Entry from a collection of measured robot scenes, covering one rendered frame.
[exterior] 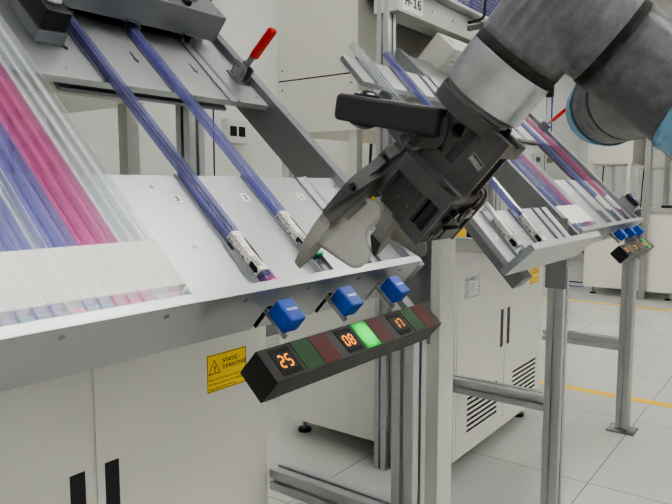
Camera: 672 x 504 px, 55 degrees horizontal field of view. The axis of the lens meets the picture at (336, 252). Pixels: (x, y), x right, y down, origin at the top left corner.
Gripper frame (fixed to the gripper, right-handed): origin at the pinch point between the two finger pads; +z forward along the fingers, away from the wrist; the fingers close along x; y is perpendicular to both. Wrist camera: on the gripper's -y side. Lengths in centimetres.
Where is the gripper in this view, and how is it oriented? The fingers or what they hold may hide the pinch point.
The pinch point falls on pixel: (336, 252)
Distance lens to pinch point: 64.3
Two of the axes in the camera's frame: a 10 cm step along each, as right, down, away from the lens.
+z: -5.4, 6.9, 4.8
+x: 6.0, -0.8, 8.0
